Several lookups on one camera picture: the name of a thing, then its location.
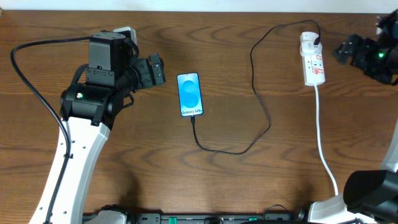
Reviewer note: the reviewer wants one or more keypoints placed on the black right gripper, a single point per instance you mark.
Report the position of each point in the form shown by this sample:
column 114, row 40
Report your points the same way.
column 367, row 46

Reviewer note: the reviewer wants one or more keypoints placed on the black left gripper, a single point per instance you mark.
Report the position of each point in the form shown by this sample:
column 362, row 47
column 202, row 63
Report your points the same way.
column 146, row 80

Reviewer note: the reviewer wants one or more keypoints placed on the blue Galaxy smartphone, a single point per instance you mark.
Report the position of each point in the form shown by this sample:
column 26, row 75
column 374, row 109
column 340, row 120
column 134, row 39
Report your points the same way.
column 189, row 93

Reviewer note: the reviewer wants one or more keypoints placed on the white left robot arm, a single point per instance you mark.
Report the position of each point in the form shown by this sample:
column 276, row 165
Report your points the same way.
column 89, row 107

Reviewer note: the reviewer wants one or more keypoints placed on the white power strip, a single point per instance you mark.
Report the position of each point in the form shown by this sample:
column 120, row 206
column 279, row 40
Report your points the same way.
column 312, row 59

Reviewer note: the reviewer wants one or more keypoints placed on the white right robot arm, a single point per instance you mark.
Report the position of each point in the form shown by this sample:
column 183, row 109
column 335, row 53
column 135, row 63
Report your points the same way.
column 369, row 196

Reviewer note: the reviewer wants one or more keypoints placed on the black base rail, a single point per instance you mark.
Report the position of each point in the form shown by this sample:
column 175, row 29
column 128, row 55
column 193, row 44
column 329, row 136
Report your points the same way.
column 116, row 214

